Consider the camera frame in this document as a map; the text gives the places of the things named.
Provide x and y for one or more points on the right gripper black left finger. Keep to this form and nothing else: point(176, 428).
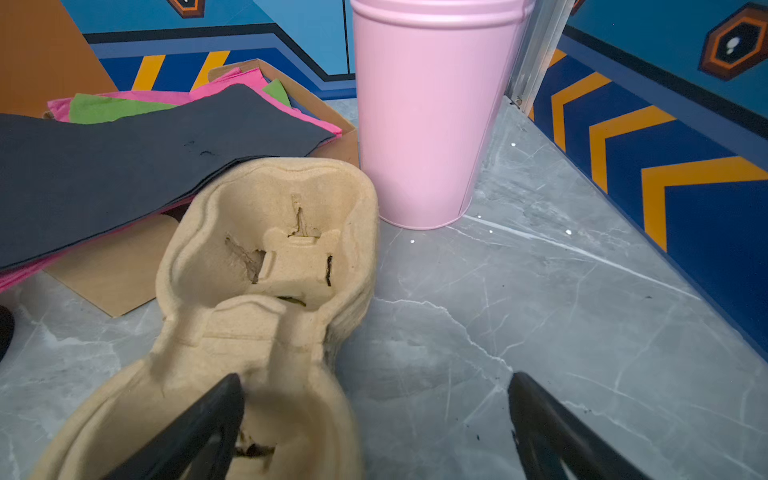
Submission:
point(198, 444)

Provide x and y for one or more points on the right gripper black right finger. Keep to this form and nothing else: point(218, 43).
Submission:
point(552, 443)

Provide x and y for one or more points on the brown cardboard napkin tray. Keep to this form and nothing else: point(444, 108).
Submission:
point(272, 240)

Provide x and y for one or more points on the beige pulp cup carrier stack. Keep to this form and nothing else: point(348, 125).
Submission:
point(297, 423)

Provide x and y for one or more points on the dark grey napkin stack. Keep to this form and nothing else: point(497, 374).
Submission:
point(132, 174)

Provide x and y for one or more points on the green napkin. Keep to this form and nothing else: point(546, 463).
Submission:
point(92, 109)

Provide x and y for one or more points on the pink napkin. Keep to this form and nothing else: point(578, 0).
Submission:
point(240, 84)

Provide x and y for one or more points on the pink metal bucket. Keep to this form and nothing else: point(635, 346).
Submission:
point(430, 76)

